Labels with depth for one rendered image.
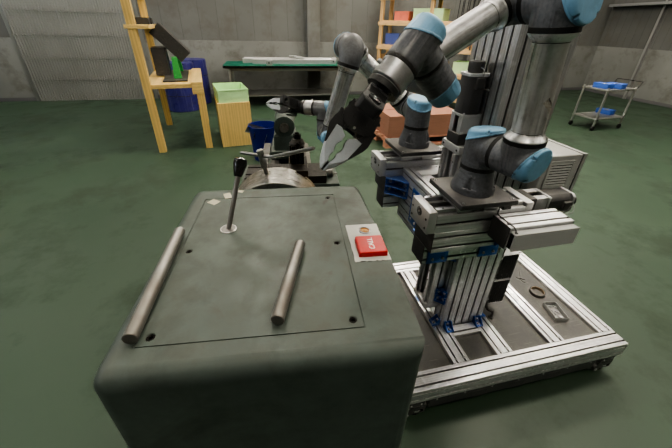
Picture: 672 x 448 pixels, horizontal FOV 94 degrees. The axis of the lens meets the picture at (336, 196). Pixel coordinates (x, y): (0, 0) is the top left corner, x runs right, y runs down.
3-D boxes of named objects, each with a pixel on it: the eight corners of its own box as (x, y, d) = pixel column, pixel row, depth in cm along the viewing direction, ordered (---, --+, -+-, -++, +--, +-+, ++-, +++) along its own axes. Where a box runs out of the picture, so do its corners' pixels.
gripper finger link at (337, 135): (320, 167, 68) (346, 133, 67) (322, 169, 62) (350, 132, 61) (308, 159, 67) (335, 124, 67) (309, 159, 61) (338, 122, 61)
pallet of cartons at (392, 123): (436, 127, 600) (441, 101, 576) (463, 145, 511) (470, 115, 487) (363, 129, 578) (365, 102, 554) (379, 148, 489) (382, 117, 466)
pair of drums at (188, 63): (213, 99, 777) (207, 57, 732) (207, 111, 666) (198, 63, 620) (179, 100, 761) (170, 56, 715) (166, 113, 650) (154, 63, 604)
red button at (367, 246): (387, 258, 66) (388, 251, 65) (359, 260, 65) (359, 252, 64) (380, 241, 71) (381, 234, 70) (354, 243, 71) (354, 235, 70)
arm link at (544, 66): (506, 164, 108) (553, -30, 80) (548, 181, 96) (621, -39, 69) (481, 173, 104) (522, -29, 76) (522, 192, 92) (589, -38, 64)
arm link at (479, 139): (476, 155, 118) (485, 119, 111) (508, 168, 107) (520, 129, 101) (452, 160, 113) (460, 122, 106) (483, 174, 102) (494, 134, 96)
